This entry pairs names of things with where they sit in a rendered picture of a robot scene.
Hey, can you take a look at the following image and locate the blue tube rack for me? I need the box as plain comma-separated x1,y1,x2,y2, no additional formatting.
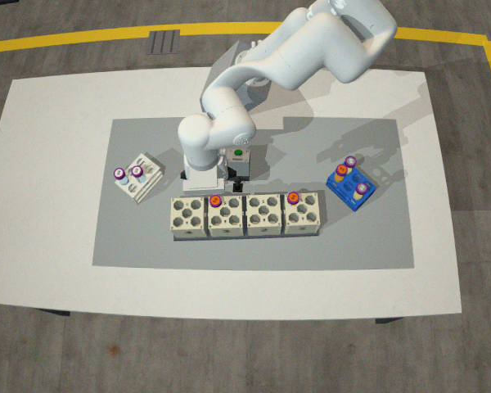
326,168,376,211

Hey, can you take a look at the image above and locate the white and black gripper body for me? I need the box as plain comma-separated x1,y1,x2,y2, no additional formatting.
184,154,228,181

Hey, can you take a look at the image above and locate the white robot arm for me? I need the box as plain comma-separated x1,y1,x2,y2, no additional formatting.
178,0,398,195

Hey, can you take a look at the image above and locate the beige bucket adapter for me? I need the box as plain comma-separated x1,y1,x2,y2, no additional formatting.
245,194,282,236
283,192,320,234
208,196,244,237
170,197,207,238

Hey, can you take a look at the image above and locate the grey bench mat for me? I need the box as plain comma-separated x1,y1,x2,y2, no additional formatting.
92,116,414,271

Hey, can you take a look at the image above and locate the white tube rack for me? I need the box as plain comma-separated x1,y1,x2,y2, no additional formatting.
115,156,164,204

